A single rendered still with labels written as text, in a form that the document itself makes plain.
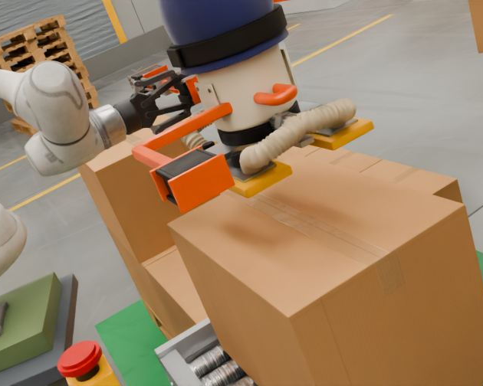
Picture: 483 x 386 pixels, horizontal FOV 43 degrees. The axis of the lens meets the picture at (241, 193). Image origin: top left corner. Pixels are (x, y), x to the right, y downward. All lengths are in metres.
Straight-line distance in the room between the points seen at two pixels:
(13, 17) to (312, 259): 10.28
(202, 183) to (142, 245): 1.54
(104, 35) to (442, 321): 10.66
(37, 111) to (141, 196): 1.14
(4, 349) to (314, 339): 0.90
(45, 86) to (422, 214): 0.73
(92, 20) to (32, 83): 10.34
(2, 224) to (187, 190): 1.11
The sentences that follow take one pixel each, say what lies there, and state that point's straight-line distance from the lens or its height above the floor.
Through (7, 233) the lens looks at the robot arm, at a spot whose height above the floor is 0.99.
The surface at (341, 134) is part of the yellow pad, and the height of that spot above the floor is 1.13.
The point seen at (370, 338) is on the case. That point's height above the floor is 0.82.
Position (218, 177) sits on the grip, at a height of 1.24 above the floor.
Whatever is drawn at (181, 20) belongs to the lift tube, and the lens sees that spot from 1.12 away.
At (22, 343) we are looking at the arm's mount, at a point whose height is 0.80.
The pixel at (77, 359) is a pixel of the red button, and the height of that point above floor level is 1.04.
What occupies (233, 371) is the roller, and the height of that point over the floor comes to 0.54.
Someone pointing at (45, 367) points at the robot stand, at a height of 0.75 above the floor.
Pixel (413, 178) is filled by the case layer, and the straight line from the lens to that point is 2.28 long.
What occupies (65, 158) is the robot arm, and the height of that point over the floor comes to 1.23.
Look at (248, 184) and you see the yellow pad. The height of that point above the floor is 1.13.
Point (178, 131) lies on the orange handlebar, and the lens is 1.12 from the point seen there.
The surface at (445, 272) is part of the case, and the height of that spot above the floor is 0.84.
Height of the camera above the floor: 1.53
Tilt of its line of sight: 22 degrees down
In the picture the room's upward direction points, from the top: 21 degrees counter-clockwise
